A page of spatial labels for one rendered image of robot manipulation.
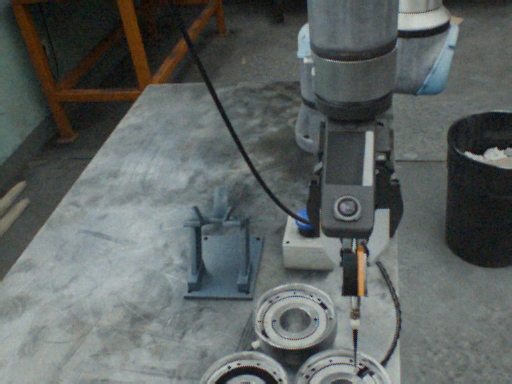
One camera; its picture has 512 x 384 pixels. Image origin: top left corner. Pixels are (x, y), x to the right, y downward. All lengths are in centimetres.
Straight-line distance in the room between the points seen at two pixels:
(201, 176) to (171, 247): 19
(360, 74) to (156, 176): 64
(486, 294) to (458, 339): 21
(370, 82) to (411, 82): 48
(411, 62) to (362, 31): 48
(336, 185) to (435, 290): 143
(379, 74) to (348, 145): 7
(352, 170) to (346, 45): 11
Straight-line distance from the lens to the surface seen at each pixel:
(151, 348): 74
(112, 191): 104
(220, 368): 67
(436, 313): 182
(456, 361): 172
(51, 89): 290
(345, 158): 49
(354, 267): 60
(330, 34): 46
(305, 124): 104
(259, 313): 71
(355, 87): 47
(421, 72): 94
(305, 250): 77
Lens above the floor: 136
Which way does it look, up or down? 37 degrees down
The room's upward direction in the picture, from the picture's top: 9 degrees counter-clockwise
